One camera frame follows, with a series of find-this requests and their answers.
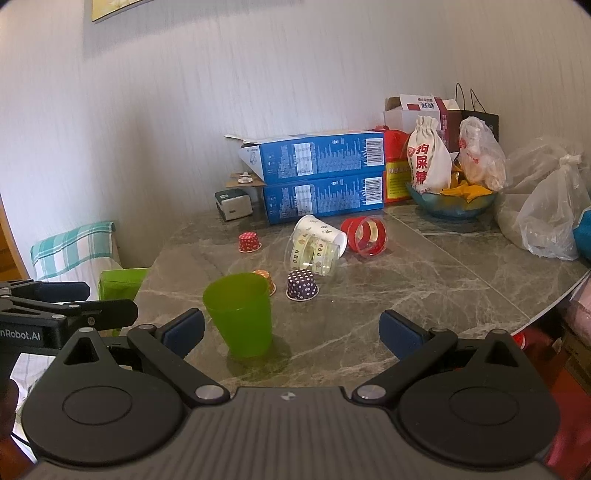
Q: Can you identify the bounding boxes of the green checkered cloth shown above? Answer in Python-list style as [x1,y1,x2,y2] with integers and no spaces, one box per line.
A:
[30,220,116,280]

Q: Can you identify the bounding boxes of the yellow snack wrappers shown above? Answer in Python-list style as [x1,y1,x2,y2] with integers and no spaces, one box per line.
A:
[441,161,494,204]

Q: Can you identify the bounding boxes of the open white cardboard box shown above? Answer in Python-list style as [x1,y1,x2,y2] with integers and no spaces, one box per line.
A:
[383,93,446,134]

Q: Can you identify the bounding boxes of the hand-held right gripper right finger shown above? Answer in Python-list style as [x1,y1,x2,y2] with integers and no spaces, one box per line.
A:
[352,309,526,408]

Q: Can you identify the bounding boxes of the blue cardboard box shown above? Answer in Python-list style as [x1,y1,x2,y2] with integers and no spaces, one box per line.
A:
[262,172,385,226]
[225,130,386,184]

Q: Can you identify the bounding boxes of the clear printed plastic cup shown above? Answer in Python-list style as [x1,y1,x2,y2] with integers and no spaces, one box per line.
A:
[288,233,341,278]

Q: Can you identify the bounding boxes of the framed wall picture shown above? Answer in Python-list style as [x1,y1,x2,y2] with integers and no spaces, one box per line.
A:
[91,0,149,23]

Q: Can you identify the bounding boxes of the pink cloth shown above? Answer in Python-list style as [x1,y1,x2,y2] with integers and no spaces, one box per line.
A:
[561,277,591,333]

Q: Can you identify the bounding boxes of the plastic bag with red print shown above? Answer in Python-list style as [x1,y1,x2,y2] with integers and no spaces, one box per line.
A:
[455,116,508,192]

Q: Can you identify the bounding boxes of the blue packet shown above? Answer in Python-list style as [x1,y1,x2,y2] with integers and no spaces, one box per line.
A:
[573,217,591,264]

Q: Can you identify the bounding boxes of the clear plastic bag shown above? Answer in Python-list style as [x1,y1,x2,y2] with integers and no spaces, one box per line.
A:
[505,136,583,195]
[496,154,591,262]

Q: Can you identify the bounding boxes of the white drawstring cloth bag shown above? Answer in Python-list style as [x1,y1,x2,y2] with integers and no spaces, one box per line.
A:
[406,115,453,195]

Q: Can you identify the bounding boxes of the green plastic bin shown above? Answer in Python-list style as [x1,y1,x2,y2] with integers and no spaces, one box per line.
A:
[98,268,151,337]

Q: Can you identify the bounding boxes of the brown wooden panel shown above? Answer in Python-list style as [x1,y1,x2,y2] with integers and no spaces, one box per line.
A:
[0,194,34,281]

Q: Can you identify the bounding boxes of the dark red box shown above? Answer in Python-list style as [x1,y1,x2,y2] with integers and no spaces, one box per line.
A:
[436,98,464,153]

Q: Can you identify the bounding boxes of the small grey device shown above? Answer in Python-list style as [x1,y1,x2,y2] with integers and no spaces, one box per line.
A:
[215,189,254,223]

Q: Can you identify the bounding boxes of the blue glass bowl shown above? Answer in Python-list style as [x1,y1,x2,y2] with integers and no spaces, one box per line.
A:
[406,181,499,219]

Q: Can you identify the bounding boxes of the green plastic cup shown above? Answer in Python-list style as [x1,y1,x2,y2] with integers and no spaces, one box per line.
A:
[202,272,274,360]

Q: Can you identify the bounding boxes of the purple dotted cupcake liner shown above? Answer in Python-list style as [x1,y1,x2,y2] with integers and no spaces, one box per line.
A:
[285,270,320,302]

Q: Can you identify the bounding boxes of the orange cupcake liner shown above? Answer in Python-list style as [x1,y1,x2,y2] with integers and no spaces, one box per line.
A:
[252,270,277,296]

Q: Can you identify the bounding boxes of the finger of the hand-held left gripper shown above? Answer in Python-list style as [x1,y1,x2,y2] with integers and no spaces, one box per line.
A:
[0,298,139,331]
[0,280,91,304]

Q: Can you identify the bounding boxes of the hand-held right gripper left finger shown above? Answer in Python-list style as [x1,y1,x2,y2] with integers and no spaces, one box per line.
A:
[62,308,230,409]

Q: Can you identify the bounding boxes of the white paper cup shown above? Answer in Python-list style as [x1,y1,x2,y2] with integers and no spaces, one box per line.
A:
[292,215,348,259]

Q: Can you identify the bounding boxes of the black paper bag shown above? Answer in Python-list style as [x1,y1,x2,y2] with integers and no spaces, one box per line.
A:
[455,83,500,144]

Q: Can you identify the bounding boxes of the red packet box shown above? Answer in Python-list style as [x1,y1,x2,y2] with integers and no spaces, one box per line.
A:
[373,124,413,162]
[383,159,413,205]

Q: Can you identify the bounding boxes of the red transparent plastic cup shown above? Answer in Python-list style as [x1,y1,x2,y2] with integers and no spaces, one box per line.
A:
[340,216,389,257]

